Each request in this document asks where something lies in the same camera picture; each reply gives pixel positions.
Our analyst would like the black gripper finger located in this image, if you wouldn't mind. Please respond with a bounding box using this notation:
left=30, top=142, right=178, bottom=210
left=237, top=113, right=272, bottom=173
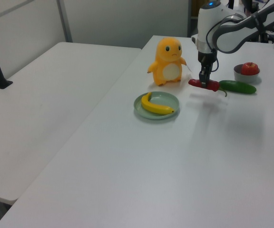
left=198, top=69, right=208, bottom=89
left=206, top=67, right=212, bottom=90

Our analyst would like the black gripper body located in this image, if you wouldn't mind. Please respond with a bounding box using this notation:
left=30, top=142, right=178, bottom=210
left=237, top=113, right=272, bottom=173
left=197, top=50, right=218, bottom=73

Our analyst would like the red chili pepper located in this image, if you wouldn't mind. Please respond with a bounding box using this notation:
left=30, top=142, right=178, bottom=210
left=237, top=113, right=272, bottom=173
left=188, top=78, right=228, bottom=97

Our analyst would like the green plastic plate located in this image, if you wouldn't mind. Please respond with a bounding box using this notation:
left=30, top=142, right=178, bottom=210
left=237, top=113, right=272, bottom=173
left=134, top=91, right=180, bottom=121

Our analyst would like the green cucumber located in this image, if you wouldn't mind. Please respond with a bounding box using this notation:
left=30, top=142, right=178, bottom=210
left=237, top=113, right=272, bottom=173
left=218, top=80, right=257, bottom=95

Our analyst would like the grey bowl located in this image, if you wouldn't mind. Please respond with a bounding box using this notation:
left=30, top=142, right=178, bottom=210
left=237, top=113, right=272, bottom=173
left=233, top=64, right=261, bottom=83

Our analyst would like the orange dinosaur plush toy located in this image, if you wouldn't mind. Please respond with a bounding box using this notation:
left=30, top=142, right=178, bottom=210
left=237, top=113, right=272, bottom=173
left=147, top=37, right=187, bottom=87

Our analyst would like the red apple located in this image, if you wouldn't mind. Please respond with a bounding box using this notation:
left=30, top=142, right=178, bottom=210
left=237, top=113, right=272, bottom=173
left=240, top=62, right=259, bottom=76

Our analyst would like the yellow banana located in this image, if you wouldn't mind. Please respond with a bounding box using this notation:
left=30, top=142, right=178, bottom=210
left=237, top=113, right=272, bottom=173
left=141, top=92, right=175, bottom=116

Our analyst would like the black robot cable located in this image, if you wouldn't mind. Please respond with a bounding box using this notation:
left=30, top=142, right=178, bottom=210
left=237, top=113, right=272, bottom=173
left=205, top=16, right=220, bottom=73

